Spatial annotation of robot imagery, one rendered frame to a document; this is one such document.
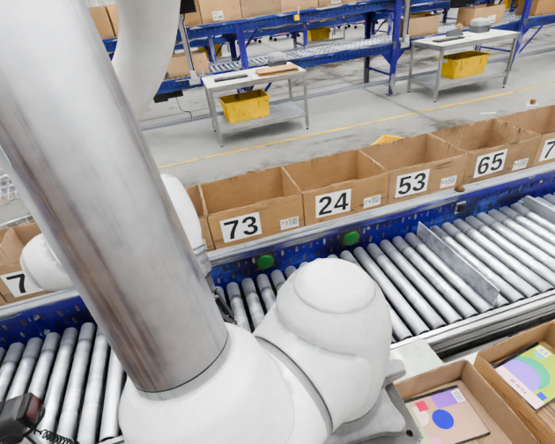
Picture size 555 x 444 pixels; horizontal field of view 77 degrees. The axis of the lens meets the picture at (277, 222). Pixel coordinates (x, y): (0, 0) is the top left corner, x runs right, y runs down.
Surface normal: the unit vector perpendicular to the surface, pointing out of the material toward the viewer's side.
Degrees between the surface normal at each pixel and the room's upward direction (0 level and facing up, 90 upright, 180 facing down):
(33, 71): 74
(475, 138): 89
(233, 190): 90
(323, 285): 8
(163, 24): 117
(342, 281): 7
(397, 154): 89
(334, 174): 89
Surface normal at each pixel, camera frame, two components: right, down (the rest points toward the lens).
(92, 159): 0.58, 0.14
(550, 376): -0.11, -0.82
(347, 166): 0.26, 0.52
